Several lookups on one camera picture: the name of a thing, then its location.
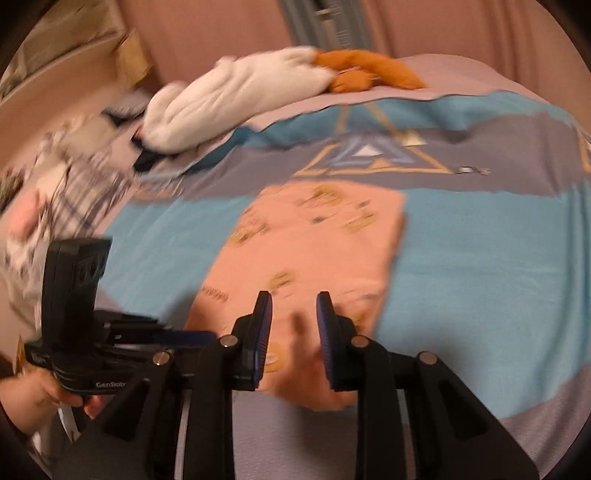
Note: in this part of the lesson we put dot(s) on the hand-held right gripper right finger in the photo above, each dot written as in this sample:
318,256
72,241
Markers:
328,341

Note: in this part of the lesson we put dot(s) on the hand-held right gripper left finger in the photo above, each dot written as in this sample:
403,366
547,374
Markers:
261,341

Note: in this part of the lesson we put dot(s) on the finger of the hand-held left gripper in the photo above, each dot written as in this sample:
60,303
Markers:
184,338

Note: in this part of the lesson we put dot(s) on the pink printed long-sleeve shirt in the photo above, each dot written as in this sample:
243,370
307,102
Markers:
314,249

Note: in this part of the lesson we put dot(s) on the person's left hand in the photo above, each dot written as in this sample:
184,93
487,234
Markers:
39,397

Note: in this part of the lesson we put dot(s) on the pink cloth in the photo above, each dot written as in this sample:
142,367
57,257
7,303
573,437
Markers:
25,214

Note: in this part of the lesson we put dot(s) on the bed with mauve sheet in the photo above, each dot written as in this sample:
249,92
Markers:
286,438

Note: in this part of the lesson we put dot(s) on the plaid quilt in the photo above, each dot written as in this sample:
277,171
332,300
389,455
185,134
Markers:
87,184

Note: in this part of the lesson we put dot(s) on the blue grey printed blanket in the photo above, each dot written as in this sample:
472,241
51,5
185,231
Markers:
461,277

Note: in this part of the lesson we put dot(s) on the striped pillow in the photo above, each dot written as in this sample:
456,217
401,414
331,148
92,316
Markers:
124,108

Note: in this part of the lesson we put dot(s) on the wooden headboard shelf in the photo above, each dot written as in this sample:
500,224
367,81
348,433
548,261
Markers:
60,60

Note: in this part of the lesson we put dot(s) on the yellow pleated cloth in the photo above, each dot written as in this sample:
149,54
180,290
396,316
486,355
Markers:
134,57

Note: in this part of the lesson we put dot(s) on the white goose plush toy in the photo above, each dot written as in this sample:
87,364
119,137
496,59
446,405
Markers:
240,87

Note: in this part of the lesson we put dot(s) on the blue grey curtain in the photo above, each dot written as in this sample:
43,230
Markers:
323,23

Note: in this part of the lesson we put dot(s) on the pink curtain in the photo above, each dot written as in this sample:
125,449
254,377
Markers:
461,27

